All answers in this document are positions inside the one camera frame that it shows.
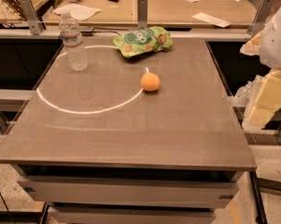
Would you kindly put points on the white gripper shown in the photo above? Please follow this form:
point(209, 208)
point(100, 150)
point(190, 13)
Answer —
point(276, 39)

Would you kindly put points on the orange fruit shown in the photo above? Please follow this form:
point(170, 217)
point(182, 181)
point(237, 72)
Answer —
point(150, 82)

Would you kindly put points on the clear sanitizer bottle left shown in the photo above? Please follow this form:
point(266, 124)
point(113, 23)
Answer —
point(242, 94)

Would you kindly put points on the clear plastic water bottle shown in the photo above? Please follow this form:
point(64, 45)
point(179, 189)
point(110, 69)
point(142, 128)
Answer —
point(73, 41)

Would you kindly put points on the white paper sheet right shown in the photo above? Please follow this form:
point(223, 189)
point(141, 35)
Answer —
point(211, 20)

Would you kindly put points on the green snack bag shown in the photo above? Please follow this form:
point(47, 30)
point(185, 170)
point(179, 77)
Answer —
point(153, 39)

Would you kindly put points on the white paper sheet left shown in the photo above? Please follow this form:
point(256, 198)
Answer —
point(78, 12)

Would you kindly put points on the grey drawer cabinet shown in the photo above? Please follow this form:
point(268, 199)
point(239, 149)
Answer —
point(132, 196)

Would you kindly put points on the right metal bracket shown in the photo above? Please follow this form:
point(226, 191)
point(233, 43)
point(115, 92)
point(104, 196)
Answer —
point(261, 16)

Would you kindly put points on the metal bracket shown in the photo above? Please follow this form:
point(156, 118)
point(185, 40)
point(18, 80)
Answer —
point(261, 16)
point(142, 14)
point(35, 25)

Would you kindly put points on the middle metal bracket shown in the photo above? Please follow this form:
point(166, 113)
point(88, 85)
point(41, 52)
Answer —
point(142, 14)

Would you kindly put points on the left metal bracket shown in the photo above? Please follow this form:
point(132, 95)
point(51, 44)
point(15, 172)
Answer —
point(35, 25)

